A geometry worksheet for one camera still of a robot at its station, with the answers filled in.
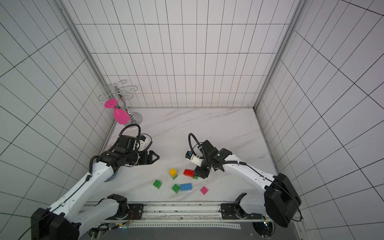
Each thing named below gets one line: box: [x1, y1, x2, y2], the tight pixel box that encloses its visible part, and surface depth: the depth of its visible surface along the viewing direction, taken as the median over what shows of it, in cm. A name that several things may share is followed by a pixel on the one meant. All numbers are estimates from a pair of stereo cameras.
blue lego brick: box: [180, 183, 193, 192], surface depth 81 cm
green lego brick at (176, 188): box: [171, 183, 181, 194], surface depth 79 cm
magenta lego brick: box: [200, 186, 209, 196], surface depth 81 cm
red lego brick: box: [183, 169, 195, 178], surface depth 85 cm
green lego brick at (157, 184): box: [152, 179, 162, 190], surface depth 81 cm
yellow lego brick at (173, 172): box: [169, 168, 178, 178], surface depth 81 cm
